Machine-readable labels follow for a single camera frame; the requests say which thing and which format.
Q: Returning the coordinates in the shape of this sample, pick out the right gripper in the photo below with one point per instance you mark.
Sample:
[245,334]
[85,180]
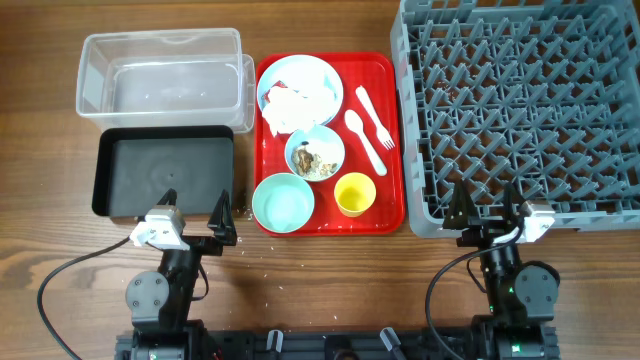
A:
[486,233]

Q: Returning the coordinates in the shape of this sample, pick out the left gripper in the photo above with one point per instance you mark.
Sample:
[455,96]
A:
[221,223]

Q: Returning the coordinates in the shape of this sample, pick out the mint green bowl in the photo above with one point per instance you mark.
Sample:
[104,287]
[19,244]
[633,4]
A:
[283,203]

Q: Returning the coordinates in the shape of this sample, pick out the food scraps and rice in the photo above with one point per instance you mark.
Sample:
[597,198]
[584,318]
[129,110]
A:
[315,161]

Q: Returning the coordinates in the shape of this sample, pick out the white plastic fork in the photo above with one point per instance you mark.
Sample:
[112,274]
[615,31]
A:
[382,133]

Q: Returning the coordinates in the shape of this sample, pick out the small light blue bowl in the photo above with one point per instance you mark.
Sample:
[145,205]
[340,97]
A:
[315,134]

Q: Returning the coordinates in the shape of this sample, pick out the red snack wrapper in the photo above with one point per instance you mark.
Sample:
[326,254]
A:
[275,92]

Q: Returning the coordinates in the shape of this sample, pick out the white napkin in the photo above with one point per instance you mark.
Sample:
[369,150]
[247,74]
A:
[302,107]

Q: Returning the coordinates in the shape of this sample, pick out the yellow plastic cup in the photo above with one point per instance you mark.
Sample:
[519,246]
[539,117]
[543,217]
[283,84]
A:
[354,194]

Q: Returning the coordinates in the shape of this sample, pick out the white plastic spoon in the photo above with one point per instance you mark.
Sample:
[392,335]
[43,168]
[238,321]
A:
[355,124]

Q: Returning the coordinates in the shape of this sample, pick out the light blue plate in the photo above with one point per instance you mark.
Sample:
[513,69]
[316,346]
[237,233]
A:
[290,68]

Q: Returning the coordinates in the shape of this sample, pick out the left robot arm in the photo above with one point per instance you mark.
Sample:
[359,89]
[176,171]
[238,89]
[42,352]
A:
[160,300]

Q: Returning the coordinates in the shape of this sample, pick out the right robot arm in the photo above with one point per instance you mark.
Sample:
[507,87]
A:
[521,295]

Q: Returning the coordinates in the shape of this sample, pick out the black food waste tray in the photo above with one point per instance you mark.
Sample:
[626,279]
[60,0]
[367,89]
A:
[137,166]

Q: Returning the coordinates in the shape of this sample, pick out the grey dishwasher rack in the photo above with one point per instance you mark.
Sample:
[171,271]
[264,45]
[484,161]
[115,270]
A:
[541,95]

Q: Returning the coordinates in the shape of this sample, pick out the clear plastic waste bin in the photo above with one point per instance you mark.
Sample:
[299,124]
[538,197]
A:
[167,78]

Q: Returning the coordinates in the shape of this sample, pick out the red serving tray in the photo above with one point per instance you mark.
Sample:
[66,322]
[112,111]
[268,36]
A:
[337,178]

